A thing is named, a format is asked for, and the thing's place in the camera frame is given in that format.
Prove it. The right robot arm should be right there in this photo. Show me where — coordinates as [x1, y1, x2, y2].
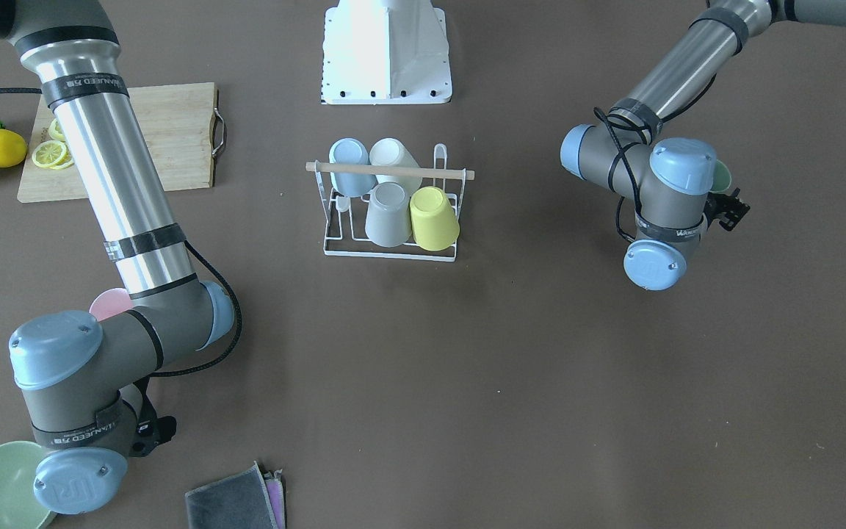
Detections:
[0, 1, 242, 515]

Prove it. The grey cup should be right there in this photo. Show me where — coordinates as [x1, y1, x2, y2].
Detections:
[365, 183, 412, 248]

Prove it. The purple cloth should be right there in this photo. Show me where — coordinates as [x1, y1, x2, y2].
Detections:
[263, 469, 286, 529]

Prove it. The white wire cup holder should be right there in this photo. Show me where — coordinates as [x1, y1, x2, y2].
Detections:
[305, 143, 474, 262]

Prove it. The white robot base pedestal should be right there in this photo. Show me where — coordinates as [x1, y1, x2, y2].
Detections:
[320, 1, 453, 105]

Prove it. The lemon slice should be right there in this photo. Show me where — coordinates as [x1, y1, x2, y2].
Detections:
[30, 140, 68, 170]
[47, 118, 67, 142]
[49, 151, 74, 170]

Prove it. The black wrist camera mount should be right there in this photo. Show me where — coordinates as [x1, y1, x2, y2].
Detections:
[129, 376, 177, 458]

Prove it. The light blue cup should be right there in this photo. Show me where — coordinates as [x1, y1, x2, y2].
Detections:
[329, 137, 377, 198]

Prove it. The pink cup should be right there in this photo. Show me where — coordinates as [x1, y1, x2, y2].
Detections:
[88, 288, 134, 322]

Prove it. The grey cloth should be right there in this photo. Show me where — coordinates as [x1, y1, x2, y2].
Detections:
[185, 464, 272, 528]

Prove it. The wooden cutting board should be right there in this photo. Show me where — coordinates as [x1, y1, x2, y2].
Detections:
[17, 82, 225, 204]

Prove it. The yellow cup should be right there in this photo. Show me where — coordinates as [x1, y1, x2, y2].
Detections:
[410, 185, 460, 251]

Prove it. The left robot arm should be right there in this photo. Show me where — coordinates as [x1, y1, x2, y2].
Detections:
[560, 1, 846, 291]

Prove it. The teal green cup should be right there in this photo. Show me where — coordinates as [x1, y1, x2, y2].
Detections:
[710, 160, 732, 193]

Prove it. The green bowl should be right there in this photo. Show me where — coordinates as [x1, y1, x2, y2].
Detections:
[0, 441, 57, 528]

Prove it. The white cup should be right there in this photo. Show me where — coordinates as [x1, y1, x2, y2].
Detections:
[369, 138, 422, 195]

